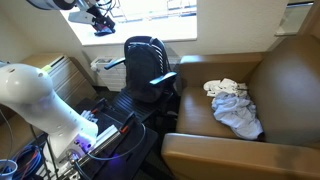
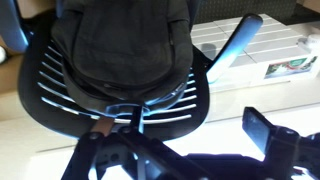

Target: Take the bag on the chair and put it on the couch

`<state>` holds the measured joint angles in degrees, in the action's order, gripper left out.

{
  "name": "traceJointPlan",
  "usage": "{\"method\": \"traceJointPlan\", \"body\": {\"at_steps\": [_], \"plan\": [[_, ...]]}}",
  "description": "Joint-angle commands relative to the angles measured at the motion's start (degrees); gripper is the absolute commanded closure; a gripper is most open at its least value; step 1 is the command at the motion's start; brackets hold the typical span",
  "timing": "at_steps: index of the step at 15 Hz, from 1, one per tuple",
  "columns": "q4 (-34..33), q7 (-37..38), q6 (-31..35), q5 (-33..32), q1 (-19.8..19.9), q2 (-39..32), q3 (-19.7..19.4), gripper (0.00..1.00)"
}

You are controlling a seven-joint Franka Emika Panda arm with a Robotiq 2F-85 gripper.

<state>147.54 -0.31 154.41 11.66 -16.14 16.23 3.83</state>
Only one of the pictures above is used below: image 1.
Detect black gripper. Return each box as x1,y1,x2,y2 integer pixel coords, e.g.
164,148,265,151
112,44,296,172
86,5,117,33

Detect aluminium robot base mount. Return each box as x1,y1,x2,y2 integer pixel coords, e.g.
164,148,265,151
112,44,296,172
43,122,123,180

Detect black looping base cable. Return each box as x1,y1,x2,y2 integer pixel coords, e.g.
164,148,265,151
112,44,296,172
85,122,148,162

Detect white crumpled towel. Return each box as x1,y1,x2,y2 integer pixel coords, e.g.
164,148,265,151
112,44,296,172
203,77,250,99

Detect brown leather couch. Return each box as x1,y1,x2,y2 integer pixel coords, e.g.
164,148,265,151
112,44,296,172
161,33,320,180

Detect black clamp orange trigger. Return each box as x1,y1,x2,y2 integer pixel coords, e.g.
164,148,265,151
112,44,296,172
119,111,138,135
89,97,110,116

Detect small side window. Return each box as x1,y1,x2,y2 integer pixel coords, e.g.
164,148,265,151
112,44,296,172
274,0,316,37

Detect light blue crumpled cloth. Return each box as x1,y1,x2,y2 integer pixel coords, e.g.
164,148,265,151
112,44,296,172
210,91,265,141

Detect black robot table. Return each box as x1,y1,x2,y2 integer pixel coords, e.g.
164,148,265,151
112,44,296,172
66,96,160,180

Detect black slatted office chair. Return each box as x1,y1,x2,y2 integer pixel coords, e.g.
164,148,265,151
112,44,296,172
103,36,181,134

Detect light wooden drawer cabinet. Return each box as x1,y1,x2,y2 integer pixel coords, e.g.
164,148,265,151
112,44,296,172
19,53,98,108

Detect yellow sticky note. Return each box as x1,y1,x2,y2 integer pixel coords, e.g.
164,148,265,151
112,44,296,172
40,64,54,74

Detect blue coiled cables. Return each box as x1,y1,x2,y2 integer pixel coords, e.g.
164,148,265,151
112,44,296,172
11,143,45,180

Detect white paper cup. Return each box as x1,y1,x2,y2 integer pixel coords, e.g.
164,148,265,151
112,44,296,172
0,159,19,180

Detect white wall radiator unit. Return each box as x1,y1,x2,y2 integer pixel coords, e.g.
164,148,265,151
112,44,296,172
90,54,183,93

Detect black backpack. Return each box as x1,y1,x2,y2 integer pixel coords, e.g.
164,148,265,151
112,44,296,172
123,35,173,104

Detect large window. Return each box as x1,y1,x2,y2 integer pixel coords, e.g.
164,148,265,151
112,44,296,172
109,0,198,24

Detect white ribbed block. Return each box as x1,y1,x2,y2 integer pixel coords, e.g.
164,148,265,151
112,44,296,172
80,109,100,125

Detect maroon and blue cap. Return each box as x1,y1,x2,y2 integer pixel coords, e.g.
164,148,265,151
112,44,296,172
94,28,116,37

